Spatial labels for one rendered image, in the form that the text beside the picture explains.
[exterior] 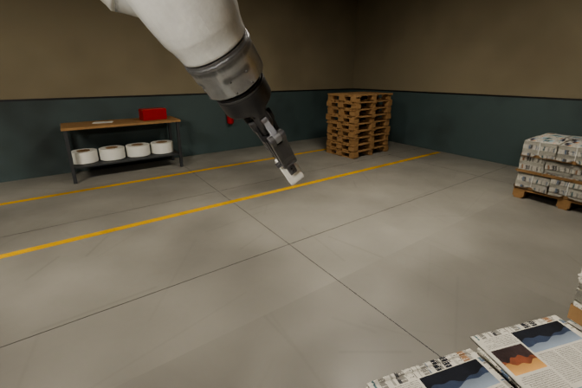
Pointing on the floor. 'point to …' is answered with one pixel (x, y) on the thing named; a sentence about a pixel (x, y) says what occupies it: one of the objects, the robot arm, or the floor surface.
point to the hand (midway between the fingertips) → (289, 168)
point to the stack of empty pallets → (358, 123)
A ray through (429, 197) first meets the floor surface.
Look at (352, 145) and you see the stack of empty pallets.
